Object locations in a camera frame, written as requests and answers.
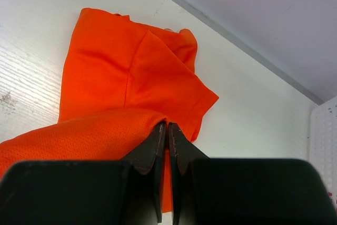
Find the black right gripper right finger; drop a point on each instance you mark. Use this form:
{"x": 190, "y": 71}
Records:
{"x": 243, "y": 191}

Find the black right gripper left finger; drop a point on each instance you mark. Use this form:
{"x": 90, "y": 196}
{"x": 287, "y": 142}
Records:
{"x": 124, "y": 191}

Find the orange t shirt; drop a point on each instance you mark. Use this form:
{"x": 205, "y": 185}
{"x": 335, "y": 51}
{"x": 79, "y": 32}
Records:
{"x": 120, "y": 79}

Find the white plastic basket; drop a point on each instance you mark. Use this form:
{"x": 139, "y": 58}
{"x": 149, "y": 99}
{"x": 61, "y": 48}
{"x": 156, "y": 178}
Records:
{"x": 322, "y": 144}

